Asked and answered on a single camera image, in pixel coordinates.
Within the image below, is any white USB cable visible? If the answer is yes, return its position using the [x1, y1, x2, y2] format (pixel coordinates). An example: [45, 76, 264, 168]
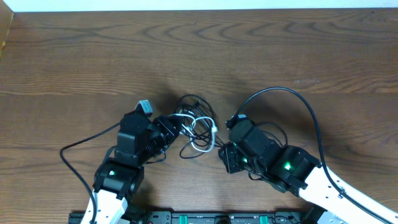
[169, 113, 218, 153]

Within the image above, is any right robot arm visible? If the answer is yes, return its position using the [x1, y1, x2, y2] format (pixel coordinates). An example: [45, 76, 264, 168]
[218, 137, 397, 223]

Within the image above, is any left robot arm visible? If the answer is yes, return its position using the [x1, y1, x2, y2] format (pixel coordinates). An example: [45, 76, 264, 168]
[81, 110, 182, 224]

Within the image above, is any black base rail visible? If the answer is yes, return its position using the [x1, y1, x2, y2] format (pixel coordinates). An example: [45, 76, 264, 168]
[68, 207, 343, 224]

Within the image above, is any left camera black cable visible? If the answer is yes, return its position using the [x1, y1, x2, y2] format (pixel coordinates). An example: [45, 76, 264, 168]
[59, 123, 121, 224]

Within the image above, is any camera black cable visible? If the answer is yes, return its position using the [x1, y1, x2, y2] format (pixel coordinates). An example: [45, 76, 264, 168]
[59, 123, 121, 224]
[233, 86, 398, 224]

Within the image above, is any right camera black cable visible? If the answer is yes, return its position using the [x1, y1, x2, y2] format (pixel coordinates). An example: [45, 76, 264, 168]
[233, 86, 398, 224]

